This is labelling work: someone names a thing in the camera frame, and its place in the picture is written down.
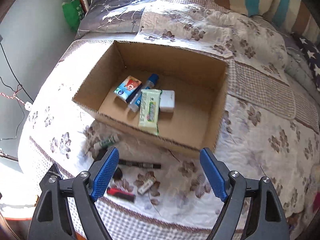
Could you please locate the black marker pen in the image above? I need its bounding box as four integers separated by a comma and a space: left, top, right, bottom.
118, 159, 162, 169

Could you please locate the green white tube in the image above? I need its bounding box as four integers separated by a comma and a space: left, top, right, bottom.
94, 134, 120, 150

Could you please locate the blue cap glue tube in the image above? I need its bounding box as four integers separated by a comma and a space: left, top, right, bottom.
127, 74, 160, 113

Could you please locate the green wet wipes pack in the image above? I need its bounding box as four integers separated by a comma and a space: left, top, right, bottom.
138, 89, 162, 135

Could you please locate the blue red tissue pack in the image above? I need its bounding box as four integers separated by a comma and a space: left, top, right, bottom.
114, 76, 142, 103

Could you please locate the white square box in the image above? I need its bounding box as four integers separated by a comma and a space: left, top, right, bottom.
159, 90, 175, 113

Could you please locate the brown cardboard box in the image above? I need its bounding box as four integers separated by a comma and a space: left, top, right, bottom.
73, 41, 228, 157

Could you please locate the grey star pattern pillow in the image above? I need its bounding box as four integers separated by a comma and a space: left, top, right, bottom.
75, 0, 156, 39

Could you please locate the green shopping bag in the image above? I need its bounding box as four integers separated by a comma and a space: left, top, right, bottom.
62, 0, 85, 32

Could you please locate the navy star pillow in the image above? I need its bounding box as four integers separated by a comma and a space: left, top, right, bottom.
291, 33, 320, 91

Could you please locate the wall power socket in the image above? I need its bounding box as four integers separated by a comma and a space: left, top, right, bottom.
24, 101, 33, 111

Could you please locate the red white cord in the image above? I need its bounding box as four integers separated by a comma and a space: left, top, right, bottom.
0, 84, 27, 106

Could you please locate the black cable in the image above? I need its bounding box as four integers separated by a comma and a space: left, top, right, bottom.
0, 36, 34, 142

